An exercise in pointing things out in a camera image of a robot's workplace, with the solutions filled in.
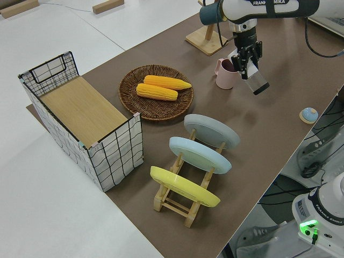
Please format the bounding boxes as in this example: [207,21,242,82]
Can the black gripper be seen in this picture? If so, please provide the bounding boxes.
[231,26,263,80]

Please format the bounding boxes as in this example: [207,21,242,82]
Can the white water cup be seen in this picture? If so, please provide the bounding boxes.
[243,60,270,96]

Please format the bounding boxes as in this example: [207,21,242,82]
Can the pink mug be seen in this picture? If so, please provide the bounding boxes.
[214,58,241,90]

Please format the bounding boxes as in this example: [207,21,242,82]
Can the wooden mug stand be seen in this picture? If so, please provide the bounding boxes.
[185,0,229,56]

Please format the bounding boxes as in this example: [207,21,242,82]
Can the dark blue mug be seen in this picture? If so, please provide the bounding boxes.
[199,2,225,26]

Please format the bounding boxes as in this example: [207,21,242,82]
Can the brown table mat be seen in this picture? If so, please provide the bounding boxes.
[26,0,344,258]

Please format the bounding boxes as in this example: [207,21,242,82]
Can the grey plate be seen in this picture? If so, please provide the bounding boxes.
[183,113,241,150]

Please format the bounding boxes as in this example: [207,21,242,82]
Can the blue round bell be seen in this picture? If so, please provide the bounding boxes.
[299,107,319,124]

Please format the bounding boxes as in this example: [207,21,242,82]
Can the yellow corn cob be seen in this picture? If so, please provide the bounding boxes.
[144,75,192,91]
[136,83,178,102]

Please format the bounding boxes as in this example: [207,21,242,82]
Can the white toaster oven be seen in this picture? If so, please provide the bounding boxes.
[307,15,344,38]

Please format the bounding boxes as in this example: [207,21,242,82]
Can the brown wicker basket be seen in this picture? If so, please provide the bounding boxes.
[118,64,195,121]

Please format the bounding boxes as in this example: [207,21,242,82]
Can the light blue plate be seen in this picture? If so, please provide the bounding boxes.
[168,136,233,175]

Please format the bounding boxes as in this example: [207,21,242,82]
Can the yellow plate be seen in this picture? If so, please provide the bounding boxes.
[149,166,221,207]

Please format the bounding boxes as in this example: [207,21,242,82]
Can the wooden block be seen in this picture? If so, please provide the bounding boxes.
[92,0,126,15]
[0,0,40,19]

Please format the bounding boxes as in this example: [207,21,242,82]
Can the wooden plate rack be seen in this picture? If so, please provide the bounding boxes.
[153,128,227,228]

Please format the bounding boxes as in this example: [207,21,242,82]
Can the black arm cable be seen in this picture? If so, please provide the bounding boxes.
[214,15,344,59]

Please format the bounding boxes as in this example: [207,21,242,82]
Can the wire basket with wooden lid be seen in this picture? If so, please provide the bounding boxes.
[18,51,145,193]

